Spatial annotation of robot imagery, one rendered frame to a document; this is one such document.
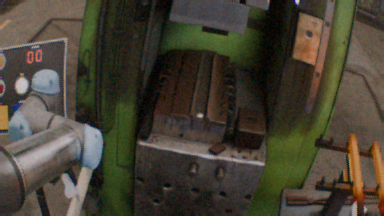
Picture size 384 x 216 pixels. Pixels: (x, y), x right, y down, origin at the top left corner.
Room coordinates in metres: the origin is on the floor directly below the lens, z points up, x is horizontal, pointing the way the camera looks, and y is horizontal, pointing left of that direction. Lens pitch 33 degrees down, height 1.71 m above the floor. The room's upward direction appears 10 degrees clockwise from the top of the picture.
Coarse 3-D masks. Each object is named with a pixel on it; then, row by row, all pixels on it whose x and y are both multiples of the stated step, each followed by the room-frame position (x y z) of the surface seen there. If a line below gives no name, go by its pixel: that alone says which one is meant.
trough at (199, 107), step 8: (208, 56) 1.46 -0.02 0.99; (208, 64) 1.40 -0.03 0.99; (208, 72) 1.34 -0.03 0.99; (200, 80) 1.27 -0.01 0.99; (208, 80) 1.29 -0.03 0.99; (200, 88) 1.23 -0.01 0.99; (208, 88) 1.24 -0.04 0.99; (200, 96) 1.18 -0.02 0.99; (208, 96) 1.18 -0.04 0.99; (200, 104) 1.14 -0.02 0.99; (200, 112) 1.10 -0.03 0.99
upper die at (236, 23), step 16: (176, 0) 1.06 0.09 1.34; (192, 0) 1.06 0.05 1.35; (208, 0) 1.06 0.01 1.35; (224, 0) 1.06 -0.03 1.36; (240, 0) 1.10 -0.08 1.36; (176, 16) 1.06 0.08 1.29; (192, 16) 1.06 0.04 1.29; (208, 16) 1.06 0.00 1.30; (224, 16) 1.06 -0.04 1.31; (240, 16) 1.06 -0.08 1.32; (240, 32) 1.06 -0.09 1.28
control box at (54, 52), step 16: (0, 48) 0.93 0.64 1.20; (16, 48) 0.95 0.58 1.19; (32, 48) 0.98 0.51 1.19; (48, 48) 1.00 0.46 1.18; (64, 48) 1.02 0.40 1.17; (16, 64) 0.93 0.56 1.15; (32, 64) 0.95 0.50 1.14; (48, 64) 0.98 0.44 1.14; (64, 64) 1.00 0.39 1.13; (0, 80) 0.88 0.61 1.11; (16, 80) 0.91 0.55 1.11; (64, 80) 0.98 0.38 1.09; (0, 96) 0.85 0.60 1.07; (16, 96) 0.88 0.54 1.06; (64, 96) 0.96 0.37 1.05; (64, 112) 0.93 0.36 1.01
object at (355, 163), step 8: (352, 136) 1.05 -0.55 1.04; (352, 144) 1.00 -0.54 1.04; (352, 152) 0.96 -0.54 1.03; (352, 160) 0.92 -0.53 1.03; (352, 168) 0.89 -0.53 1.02; (352, 176) 0.85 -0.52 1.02; (360, 176) 0.83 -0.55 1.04; (360, 184) 0.79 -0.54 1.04; (360, 192) 0.76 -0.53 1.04; (352, 200) 0.74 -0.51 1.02; (360, 200) 0.72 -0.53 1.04; (360, 208) 0.68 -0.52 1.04
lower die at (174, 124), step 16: (176, 64) 1.37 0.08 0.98; (192, 64) 1.37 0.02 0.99; (224, 64) 1.41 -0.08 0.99; (176, 80) 1.26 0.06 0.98; (192, 80) 1.26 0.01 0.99; (160, 96) 1.15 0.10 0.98; (176, 96) 1.15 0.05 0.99; (192, 96) 1.17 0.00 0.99; (224, 96) 1.20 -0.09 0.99; (160, 112) 1.07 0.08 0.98; (176, 112) 1.07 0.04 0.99; (192, 112) 1.07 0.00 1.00; (208, 112) 1.09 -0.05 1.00; (160, 128) 1.06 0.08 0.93; (176, 128) 1.06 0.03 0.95; (192, 128) 1.06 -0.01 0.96; (208, 128) 1.06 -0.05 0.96; (224, 128) 1.06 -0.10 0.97
